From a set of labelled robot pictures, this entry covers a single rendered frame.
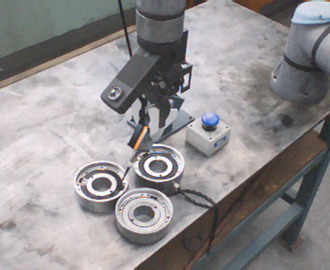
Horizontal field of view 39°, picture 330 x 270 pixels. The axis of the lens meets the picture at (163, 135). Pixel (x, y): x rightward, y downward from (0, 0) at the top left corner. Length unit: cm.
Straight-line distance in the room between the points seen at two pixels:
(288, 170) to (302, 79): 31
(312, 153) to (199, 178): 59
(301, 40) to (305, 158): 43
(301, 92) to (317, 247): 89
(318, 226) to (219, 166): 108
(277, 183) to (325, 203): 79
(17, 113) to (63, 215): 33
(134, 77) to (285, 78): 57
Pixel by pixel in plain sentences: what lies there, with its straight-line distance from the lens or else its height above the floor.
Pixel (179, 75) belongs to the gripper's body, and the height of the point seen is 106.
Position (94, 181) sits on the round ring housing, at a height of 82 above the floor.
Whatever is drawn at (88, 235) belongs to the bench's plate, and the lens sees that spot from 88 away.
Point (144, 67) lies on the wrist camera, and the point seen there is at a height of 110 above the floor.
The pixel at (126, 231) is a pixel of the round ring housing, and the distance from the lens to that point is 84.
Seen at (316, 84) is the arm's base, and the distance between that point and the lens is 122.
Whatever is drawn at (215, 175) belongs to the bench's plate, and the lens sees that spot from 99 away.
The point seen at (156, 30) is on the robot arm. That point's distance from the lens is 71.
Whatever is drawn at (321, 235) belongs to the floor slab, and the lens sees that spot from 201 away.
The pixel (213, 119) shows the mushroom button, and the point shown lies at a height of 87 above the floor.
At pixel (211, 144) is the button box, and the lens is 100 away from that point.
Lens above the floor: 151
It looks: 42 degrees down
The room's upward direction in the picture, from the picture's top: 4 degrees clockwise
